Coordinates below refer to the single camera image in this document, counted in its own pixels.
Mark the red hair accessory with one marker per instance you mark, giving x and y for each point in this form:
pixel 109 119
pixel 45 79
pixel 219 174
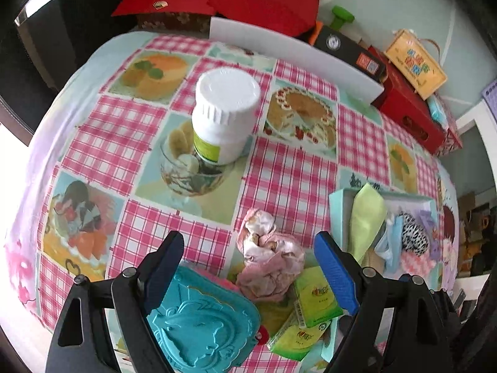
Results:
pixel 263 334

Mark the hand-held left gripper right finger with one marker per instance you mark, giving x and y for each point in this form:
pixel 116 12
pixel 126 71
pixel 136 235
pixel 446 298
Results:
pixel 336 276

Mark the purple perforated basket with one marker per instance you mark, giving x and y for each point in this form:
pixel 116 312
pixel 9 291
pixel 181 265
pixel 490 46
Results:
pixel 491 97

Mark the pink satin cloth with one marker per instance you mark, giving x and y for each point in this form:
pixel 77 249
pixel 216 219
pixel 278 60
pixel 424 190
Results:
pixel 268 272

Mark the leopard print cloth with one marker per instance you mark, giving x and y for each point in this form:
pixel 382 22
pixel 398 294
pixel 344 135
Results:
pixel 413 237

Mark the white board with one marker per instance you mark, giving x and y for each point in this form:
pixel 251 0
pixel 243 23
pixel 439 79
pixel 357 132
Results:
pixel 291 50

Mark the red box with window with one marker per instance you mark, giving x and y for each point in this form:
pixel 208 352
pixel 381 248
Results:
pixel 407 101

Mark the dark cabinet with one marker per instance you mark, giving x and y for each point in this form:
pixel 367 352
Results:
pixel 42 39

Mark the teal embossed pouch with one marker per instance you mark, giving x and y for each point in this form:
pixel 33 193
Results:
pixel 202 318

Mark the blue face mask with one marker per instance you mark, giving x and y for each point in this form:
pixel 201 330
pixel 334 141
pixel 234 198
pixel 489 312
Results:
pixel 394 233

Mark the white shelf frame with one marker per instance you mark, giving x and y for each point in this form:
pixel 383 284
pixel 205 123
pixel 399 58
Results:
pixel 477 118

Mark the green knob toy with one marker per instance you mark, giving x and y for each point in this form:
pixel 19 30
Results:
pixel 341 15

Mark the brown floral box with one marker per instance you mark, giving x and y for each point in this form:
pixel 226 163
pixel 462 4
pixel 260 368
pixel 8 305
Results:
pixel 171 21

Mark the light blue packet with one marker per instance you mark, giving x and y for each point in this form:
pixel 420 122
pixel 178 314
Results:
pixel 437 108

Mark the white tray with teal rim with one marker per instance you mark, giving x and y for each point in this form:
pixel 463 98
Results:
pixel 337 209

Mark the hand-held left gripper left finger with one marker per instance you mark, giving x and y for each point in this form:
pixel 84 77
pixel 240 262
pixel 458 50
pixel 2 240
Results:
pixel 163 276

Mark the green cloth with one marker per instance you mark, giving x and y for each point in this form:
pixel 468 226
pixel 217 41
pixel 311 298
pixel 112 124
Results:
pixel 365 217

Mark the purple cartoon packet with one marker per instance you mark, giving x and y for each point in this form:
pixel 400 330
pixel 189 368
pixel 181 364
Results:
pixel 427 217

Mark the pink white striped towel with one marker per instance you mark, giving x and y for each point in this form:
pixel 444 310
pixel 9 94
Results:
pixel 417 264

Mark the cardboard box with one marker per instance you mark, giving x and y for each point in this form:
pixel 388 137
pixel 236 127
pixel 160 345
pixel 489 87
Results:
pixel 466 204

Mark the pink checkered printed tablecloth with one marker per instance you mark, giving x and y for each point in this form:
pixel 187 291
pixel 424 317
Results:
pixel 295 186

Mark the green tissue packet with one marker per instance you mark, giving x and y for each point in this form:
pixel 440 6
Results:
pixel 295 338
pixel 314 299

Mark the white bottle with green label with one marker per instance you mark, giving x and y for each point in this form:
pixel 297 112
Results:
pixel 225 116

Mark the long black box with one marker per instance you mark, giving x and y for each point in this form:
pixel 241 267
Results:
pixel 341 46

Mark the red patterned box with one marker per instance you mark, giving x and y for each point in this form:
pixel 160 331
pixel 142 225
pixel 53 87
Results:
pixel 452 140

